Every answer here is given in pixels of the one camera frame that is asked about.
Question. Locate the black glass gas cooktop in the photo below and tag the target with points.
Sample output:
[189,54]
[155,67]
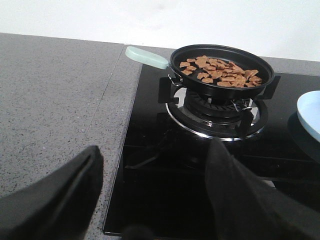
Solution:
[160,179]

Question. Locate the black frying pan mint handle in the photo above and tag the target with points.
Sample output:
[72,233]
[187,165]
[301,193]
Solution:
[240,57]

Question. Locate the light blue plate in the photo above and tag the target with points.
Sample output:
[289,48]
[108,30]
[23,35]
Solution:
[308,112]

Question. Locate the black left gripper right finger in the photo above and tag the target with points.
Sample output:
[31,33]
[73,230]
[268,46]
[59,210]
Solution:
[246,208]

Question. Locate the left black pan support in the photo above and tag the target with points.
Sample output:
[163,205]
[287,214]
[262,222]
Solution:
[166,140]

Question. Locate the brown meat pieces pile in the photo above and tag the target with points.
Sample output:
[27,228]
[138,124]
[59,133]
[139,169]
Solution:
[221,73]

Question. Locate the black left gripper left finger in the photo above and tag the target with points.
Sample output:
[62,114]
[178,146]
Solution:
[57,207]

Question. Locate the left black burner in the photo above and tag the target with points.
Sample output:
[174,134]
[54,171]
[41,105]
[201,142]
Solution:
[217,112]

